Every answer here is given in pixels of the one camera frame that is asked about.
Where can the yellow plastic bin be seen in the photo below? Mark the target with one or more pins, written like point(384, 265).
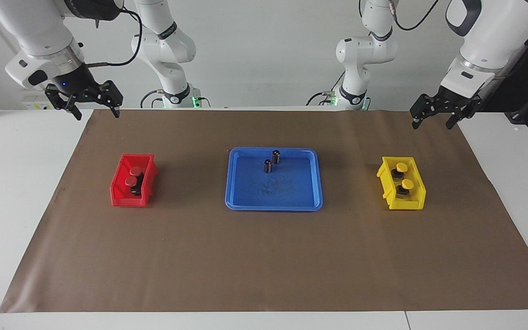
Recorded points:
point(417, 201)

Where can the blue plastic tray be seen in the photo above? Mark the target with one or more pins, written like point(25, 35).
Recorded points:
point(291, 192)

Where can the brown paper mat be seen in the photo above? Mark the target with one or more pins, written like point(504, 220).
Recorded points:
point(264, 256)

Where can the white wall socket strip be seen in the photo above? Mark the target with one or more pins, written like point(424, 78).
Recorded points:
point(32, 104)

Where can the yellow push button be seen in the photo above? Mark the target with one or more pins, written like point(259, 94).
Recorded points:
point(401, 166)
point(407, 184)

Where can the black cylindrical capacitor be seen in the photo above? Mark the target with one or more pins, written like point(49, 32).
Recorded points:
point(276, 156)
point(268, 167)

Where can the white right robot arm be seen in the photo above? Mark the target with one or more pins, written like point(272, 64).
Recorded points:
point(39, 27)

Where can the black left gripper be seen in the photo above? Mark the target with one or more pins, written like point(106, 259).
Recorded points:
point(449, 103)

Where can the red push button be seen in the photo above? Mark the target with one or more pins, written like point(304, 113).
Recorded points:
point(131, 181)
point(134, 171)

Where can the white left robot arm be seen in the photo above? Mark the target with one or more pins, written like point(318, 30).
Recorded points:
point(488, 36)

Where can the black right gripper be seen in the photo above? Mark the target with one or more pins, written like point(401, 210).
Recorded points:
point(78, 82)

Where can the red plastic bin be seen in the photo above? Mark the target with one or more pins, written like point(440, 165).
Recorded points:
point(119, 192)

